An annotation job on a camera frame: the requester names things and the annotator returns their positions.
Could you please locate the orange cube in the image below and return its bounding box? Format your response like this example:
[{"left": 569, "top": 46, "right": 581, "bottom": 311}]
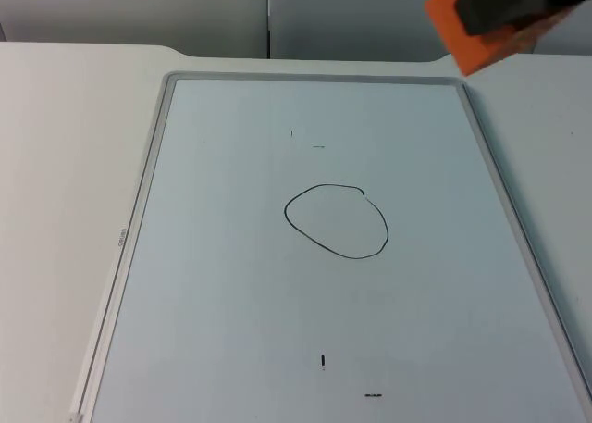
[{"left": 425, "top": 0, "right": 580, "bottom": 78}]

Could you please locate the grey-framed whiteboard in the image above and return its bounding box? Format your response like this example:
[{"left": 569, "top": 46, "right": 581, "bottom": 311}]
[{"left": 67, "top": 71, "right": 592, "bottom": 423}]

